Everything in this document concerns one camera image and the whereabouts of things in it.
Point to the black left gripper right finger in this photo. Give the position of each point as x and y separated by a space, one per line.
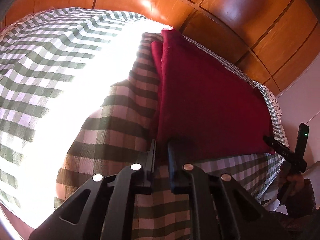
220 208

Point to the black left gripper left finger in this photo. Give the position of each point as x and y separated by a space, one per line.
102 208

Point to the red cloth garment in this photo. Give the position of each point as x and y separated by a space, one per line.
203 107

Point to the person's right hand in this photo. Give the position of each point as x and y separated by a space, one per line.
301 201

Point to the green white checkered bedsheet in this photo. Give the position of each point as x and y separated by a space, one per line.
78 93

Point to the orange wooden wardrobe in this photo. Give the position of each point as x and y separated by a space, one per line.
272 41

